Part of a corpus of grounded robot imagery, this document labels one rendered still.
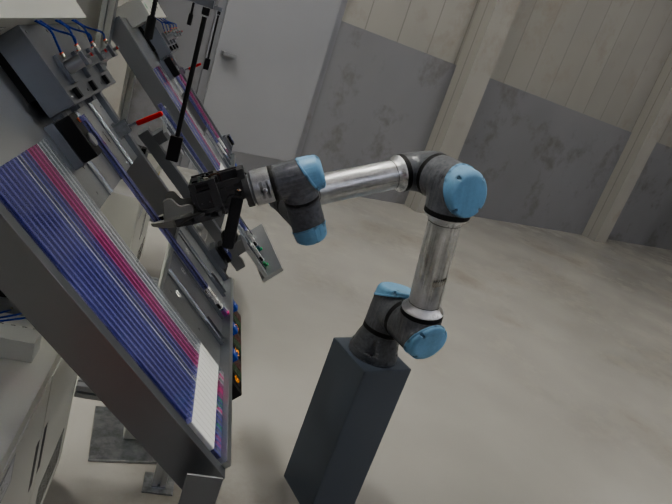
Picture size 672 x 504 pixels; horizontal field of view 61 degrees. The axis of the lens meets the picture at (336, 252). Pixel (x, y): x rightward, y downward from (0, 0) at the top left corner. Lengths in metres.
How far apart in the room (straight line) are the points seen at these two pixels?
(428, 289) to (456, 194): 0.27
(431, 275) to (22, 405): 0.93
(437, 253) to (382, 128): 4.68
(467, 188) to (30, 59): 0.91
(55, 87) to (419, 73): 5.35
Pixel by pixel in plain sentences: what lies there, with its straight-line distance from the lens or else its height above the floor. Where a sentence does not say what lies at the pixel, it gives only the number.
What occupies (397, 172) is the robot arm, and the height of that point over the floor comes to 1.11.
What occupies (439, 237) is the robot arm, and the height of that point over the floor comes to 1.00.
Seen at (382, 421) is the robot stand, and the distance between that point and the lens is 1.83.
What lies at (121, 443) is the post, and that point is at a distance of 2.02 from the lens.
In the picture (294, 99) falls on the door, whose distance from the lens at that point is 5.44.
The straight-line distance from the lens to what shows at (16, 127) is 0.95.
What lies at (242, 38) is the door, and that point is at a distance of 5.15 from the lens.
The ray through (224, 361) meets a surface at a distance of 1.15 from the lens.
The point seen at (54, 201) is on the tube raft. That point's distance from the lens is 0.88.
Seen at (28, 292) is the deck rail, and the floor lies 0.96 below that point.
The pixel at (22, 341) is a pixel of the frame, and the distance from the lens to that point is 1.23.
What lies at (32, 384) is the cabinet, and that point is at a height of 0.62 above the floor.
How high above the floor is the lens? 1.34
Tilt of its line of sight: 18 degrees down
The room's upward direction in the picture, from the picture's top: 19 degrees clockwise
